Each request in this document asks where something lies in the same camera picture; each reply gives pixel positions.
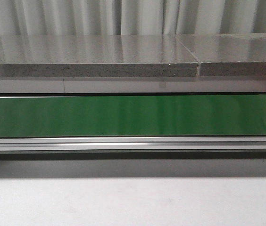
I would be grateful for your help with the grey curtain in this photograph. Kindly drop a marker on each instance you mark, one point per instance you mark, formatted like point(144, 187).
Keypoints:
point(127, 17)

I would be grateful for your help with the green conveyor belt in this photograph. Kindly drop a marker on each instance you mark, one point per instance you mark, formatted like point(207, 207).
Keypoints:
point(133, 116)

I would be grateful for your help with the grey stone counter slab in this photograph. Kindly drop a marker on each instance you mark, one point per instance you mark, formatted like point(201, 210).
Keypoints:
point(94, 56)

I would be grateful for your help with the aluminium conveyor frame rail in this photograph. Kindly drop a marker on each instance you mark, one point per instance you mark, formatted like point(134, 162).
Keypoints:
point(167, 147)

